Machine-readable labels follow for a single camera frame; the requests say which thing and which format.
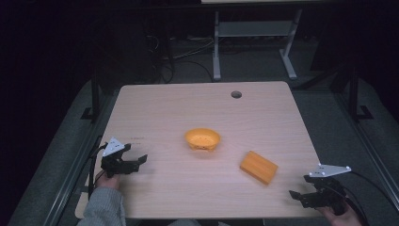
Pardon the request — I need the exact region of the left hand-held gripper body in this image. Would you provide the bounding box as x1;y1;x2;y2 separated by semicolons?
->
100;137;141;179

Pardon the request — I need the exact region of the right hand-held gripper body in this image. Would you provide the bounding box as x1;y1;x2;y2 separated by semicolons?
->
308;163;350;217

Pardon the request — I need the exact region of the orange rectangular block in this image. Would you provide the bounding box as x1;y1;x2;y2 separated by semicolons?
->
239;150;279;186

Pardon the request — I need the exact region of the orange plastic bowl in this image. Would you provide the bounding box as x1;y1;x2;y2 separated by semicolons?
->
184;127;222;153

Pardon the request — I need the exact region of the person's left hand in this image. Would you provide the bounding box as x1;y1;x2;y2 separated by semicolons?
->
95;169;122;191

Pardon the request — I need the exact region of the person's right hand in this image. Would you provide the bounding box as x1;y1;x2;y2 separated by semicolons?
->
317;203;362;226

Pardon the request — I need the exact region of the black metal stand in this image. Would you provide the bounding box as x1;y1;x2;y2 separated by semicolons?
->
80;70;102;124
347;60;375;122

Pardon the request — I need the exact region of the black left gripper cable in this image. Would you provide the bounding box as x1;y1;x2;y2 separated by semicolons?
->
87;141;109;202

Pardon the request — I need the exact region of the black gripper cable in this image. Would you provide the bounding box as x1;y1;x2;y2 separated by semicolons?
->
326;170;399;226
87;141;109;202

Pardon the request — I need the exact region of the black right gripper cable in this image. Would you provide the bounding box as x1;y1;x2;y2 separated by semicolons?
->
326;170;399;226

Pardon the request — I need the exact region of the floor cables bundle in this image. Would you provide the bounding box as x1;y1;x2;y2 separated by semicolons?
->
144;33;217;85

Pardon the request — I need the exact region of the white metal desk frame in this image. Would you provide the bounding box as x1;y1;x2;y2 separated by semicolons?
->
200;0;318;82

